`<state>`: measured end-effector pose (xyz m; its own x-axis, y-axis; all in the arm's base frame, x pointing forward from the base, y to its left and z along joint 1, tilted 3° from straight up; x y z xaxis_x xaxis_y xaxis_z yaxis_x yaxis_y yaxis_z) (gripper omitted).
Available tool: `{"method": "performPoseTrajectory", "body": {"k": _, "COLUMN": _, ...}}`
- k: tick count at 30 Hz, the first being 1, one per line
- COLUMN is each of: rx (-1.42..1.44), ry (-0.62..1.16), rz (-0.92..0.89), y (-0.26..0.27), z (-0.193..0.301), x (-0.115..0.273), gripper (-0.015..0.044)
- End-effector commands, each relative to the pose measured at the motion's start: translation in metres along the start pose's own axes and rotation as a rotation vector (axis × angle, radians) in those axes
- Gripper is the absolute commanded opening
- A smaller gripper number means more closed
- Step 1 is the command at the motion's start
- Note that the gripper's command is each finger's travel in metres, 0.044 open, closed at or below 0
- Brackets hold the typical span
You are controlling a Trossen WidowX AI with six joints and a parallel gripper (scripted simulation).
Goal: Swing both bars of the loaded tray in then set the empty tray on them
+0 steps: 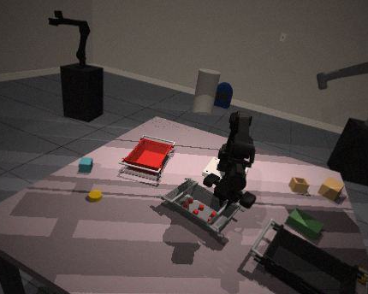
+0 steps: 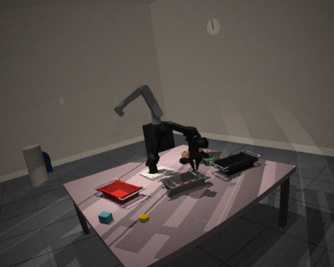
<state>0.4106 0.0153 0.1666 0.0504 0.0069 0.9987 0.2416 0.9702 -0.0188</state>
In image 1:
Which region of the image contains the small teal block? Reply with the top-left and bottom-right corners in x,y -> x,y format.
79,157 -> 92,173

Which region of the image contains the green rectangular block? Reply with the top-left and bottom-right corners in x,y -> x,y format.
285,209 -> 324,241

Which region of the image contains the small open brown box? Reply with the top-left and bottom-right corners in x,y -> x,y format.
288,177 -> 310,194

